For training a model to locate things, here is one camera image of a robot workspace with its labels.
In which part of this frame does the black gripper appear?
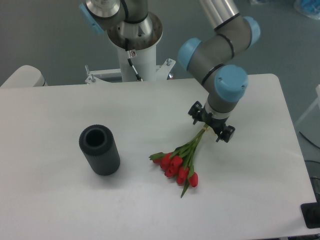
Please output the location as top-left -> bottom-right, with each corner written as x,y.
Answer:
188,101 -> 236,143

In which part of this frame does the red tulip bouquet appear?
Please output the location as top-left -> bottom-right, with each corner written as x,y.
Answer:
148,124 -> 214,198

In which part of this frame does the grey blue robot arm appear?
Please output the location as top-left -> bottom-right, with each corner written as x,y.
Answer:
79,0 -> 261,142

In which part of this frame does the white furniture at right edge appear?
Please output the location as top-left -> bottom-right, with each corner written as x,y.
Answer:
294,84 -> 320,132

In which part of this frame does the dark grey ribbed vase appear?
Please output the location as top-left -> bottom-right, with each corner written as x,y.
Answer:
78,124 -> 121,176

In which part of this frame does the black clamp at table edge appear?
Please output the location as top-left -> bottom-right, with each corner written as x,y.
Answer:
300,202 -> 320,229

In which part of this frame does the blue plastic bag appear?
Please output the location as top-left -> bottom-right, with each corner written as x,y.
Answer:
294,0 -> 320,20

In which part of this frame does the white chair back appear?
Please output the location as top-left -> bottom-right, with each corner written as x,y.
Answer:
0,65 -> 48,89

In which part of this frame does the black cable on pedestal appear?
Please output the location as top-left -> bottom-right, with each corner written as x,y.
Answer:
124,37 -> 144,82

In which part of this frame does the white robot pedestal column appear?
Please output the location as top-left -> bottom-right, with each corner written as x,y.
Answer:
84,14 -> 177,86

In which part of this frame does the black cable on floor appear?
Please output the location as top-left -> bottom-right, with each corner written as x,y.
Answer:
298,131 -> 320,148

